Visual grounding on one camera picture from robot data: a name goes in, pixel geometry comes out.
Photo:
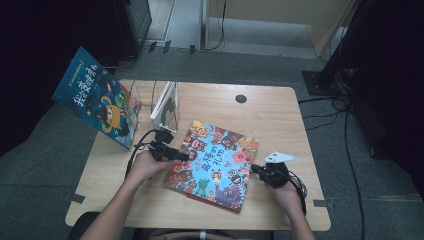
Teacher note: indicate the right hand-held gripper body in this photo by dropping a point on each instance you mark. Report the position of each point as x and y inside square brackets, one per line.
[276, 175]

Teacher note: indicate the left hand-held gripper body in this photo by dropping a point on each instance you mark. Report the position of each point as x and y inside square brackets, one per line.
[161, 146]

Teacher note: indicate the light blue animals picture book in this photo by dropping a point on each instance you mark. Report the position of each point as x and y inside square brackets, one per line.
[216, 163]

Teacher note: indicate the clear acrylic book rack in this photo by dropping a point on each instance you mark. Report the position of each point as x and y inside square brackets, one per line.
[145, 106]

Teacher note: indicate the white caterpillar picture book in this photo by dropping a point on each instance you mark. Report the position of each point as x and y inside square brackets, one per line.
[163, 103]

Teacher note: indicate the dark blue monster picture book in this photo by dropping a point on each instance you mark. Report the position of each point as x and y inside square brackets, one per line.
[93, 96]

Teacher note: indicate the person's right hand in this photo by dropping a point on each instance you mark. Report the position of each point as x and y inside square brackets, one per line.
[288, 198]

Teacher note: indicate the person's left hand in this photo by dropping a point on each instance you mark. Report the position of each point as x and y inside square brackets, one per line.
[145, 168]

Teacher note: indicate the black tape strip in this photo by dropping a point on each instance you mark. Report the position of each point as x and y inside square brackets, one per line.
[77, 198]
[323, 203]

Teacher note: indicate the black metal stand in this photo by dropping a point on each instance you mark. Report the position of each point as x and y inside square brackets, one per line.
[330, 80]

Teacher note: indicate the dark cabinet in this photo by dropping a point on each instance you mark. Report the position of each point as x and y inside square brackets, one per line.
[133, 26]

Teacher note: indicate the light wooden cabinet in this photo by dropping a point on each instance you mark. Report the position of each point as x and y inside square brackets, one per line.
[283, 10]

